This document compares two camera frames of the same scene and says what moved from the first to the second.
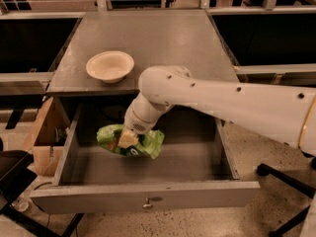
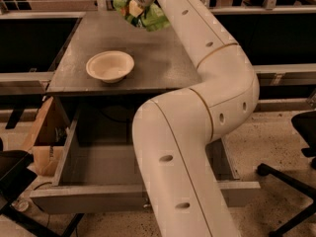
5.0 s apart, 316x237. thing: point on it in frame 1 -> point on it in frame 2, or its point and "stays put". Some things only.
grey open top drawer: [195, 165] stays put
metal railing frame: [100, 4] stays put
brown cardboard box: [49, 138] stays put
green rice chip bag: [150, 142] -> [152, 17]
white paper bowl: [110, 66] stays put
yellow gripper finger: [127, 138] -> [134, 10]
